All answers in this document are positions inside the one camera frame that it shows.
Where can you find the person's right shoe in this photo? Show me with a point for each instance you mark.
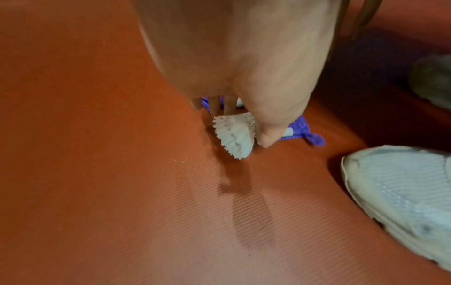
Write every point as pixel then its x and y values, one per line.
pixel 433 80

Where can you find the person's shoe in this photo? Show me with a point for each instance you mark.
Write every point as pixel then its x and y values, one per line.
pixel 405 189
pixel 433 80

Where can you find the purple cloth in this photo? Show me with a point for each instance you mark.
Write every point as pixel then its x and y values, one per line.
pixel 303 129

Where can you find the person's left hand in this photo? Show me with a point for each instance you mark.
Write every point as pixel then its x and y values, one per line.
pixel 239 50

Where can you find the person's left shoe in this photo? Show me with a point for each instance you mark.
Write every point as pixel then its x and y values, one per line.
pixel 405 189

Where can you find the white shuttlecock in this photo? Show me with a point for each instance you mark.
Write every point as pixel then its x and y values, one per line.
pixel 236 136

